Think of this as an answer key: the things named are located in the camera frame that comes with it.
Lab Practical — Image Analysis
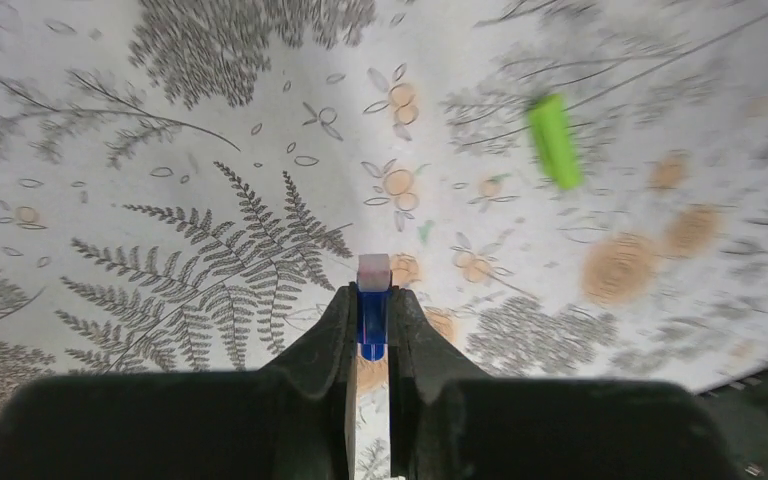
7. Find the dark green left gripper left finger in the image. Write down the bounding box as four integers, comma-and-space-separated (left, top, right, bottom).
0, 285, 357, 479

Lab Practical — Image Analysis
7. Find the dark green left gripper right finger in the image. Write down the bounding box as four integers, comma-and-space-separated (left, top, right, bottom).
388, 287, 739, 480

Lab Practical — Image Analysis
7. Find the blue pen cap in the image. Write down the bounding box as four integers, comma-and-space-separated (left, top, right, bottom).
356, 253, 392, 362

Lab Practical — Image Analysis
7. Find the bright green pen cap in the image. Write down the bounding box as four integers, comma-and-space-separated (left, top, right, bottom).
526, 94, 583, 190

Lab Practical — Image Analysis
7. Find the floral patterned table mat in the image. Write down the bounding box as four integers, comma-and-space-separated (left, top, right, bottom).
0, 1, 768, 412

